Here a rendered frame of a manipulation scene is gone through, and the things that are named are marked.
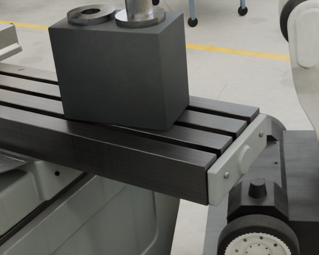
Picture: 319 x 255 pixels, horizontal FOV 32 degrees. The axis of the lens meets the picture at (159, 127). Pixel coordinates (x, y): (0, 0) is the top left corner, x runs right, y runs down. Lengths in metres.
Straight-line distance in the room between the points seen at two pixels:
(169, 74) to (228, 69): 2.73
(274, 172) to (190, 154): 0.63
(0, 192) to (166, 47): 0.43
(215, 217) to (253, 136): 0.69
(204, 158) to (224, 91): 2.49
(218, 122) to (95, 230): 0.51
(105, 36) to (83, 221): 0.52
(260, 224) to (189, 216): 1.04
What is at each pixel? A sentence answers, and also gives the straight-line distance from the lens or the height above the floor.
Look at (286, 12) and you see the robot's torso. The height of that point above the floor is 1.04.
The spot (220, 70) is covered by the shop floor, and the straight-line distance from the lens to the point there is 3.70.
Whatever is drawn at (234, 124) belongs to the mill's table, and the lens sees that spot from 1.03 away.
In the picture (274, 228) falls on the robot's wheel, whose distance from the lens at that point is 1.36.
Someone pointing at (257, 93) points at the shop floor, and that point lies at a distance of 3.37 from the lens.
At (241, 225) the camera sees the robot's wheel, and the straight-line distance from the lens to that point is 1.37.
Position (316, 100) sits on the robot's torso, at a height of 0.81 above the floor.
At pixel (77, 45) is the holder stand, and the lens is 1.03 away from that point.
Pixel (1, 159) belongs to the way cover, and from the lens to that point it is 1.16.
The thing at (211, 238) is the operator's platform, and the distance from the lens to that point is 1.63.
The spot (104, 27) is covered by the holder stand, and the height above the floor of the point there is 1.14.
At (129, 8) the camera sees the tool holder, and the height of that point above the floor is 1.17.
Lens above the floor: 1.44
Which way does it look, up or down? 28 degrees down
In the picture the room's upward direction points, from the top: 6 degrees counter-clockwise
